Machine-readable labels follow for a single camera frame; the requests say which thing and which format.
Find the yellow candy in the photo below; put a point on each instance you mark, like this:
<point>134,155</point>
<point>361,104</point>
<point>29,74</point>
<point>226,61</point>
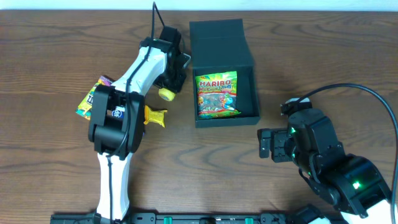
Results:
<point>151,116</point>

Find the Pretz snack box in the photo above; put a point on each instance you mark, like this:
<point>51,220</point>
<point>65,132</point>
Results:
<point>84,108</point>

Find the blue Eclipse mint tin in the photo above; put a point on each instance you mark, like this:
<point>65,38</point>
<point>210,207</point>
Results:
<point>118,112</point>

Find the black open gift box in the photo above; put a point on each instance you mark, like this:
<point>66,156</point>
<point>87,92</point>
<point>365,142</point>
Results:
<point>220,46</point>

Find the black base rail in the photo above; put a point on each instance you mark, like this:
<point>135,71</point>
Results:
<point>152,218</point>

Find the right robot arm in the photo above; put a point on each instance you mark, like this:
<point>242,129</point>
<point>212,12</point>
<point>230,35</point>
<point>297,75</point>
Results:
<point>350,183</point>

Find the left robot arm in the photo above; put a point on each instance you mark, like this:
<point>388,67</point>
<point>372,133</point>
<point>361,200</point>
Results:
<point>116,125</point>

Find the yellow Mentos gum bottle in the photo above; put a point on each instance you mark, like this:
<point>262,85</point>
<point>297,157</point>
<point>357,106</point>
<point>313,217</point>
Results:
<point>166,94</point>

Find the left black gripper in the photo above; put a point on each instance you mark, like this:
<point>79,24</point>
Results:
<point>173,79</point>

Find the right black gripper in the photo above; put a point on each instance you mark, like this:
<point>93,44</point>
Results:
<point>277,145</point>

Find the Haribo gummy candy bag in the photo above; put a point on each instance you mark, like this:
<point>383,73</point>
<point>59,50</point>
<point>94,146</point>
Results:
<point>217,95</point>

